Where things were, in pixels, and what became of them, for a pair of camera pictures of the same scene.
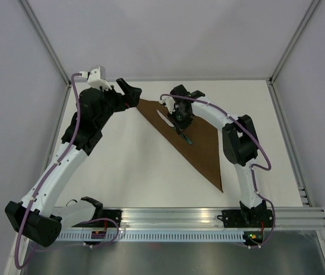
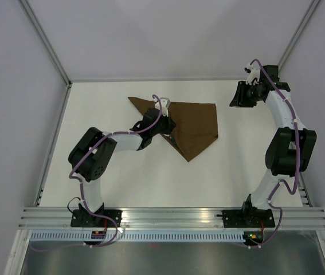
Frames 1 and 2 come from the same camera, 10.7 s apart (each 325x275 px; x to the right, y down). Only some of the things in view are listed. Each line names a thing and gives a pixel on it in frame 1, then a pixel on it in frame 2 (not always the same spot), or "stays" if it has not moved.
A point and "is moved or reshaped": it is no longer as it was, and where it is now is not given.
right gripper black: (180, 126) to (239, 99)
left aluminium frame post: (39, 30) stays
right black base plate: (255, 218) stays
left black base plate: (114, 215) stays
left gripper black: (130, 99) to (171, 125)
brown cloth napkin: (204, 148) is moved or reshaped
